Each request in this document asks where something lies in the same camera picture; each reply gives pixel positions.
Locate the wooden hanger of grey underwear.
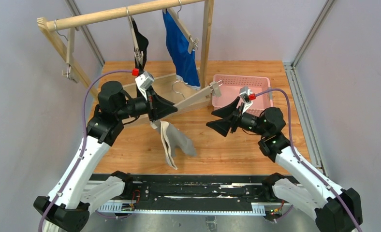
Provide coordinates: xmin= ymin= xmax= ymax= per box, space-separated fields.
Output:
xmin=171 ymin=80 xmax=223 ymax=111

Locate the grey underwear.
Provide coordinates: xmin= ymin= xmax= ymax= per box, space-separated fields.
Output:
xmin=150 ymin=120 xmax=197 ymax=170

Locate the wooden hanger of black underwear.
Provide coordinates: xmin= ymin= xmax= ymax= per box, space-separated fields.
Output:
xmin=125 ymin=6 xmax=144 ymax=66

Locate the black underwear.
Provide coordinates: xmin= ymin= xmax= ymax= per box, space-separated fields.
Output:
xmin=134 ymin=21 xmax=149 ymax=75

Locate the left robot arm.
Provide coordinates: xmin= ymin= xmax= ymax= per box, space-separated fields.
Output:
xmin=33 ymin=81 xmax=177 ymax=232

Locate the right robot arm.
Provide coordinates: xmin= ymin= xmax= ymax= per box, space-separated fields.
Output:
xmin=206 ymin=97 xmax=363 ymax=232

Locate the blue underwear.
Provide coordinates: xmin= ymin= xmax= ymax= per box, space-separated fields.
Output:
xmin=162 ymin=9 xmax=201 ymax=90

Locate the wooden hanger of blue underwear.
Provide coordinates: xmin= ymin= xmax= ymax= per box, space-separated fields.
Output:
xmin=164 ymin=0 xmax=200 ymax=54

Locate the empty wooden clip hanger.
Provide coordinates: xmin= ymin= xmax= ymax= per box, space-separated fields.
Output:
xmin=54 ymin=19 xmax=79 ymax=83

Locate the pink plastic basket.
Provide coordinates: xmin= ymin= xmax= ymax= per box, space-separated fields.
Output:
xmin=212 ymin=74 xmax=273 ymax=116

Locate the wooden clothes rack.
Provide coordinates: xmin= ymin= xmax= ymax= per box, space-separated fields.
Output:
xmin=37 ymin=0 xmax=211 ymax=114

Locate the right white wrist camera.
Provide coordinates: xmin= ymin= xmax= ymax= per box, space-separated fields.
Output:
xmin=239 ymin=86 xmax=256 ymax=113

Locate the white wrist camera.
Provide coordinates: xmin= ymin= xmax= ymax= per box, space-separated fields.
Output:
xmin=135 ymin=71 xmax=155 ymax=100
xmin=239 ymin=86 xmax=256 ymax=113

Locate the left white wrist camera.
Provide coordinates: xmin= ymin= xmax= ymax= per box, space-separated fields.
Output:
xmin=135 ymin=71 xmax=155 ymax=100

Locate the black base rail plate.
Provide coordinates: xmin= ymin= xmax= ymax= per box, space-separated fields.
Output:
xmin=99 ymin=174 xmax=290 ymax=216

